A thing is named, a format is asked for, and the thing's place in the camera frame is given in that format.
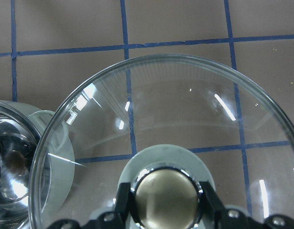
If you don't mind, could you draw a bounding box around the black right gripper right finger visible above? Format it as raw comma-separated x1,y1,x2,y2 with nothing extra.
199,181,224,222

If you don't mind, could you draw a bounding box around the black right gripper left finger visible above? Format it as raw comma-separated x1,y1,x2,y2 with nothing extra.
113,182,131,224

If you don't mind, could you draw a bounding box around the glass pot lid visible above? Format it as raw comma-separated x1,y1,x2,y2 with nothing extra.
29,54,294,229

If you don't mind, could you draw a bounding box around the pale green electric pot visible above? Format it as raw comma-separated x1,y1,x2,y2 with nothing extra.
0,100,75,229

